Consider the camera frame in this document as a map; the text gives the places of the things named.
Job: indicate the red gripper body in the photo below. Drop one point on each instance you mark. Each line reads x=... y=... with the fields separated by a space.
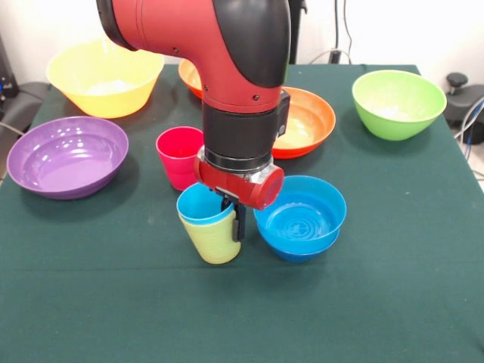
x=242 y=187

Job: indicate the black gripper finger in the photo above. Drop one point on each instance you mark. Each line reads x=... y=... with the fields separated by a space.
x=225 y=204
x=240 y=223

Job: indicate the light blue cup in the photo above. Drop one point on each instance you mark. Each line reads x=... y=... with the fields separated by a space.
x=196 y=206

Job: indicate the yellow-green cup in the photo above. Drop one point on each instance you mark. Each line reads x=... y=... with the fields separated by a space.
x=213 y=242

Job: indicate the light blue bowl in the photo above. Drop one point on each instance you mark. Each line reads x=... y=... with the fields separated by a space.
x=306 y=223

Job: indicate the dark blue bowl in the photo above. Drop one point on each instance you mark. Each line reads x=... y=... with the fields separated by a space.
x=298 y=255

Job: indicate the orange bowl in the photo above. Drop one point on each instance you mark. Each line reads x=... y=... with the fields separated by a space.
x=310 y=117
x=191 y=79

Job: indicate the light green bowl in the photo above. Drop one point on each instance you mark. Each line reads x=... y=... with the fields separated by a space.
x=401 y=109

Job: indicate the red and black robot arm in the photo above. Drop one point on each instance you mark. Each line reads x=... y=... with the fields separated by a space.
x=227 y=56

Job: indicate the red cup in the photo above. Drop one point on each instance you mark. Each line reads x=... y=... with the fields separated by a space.
x=177 y=162

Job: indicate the dark green tablecloth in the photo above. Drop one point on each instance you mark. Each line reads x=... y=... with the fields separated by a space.
x=242 y=302

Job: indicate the large yellow bowl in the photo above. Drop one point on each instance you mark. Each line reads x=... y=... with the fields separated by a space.
x=106 y=98

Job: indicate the black plug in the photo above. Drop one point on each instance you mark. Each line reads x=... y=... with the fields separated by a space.
x=334 y=56

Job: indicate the purple bowl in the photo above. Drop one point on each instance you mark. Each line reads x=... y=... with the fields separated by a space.
x=64 y=162

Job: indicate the black chair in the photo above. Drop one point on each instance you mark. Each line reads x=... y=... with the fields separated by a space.
x=22 y=102

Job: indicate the black rounded base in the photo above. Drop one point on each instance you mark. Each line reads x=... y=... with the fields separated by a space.
x=463 y=107

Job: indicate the black knob clamp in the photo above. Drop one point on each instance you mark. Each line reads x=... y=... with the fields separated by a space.
x=457 y=80

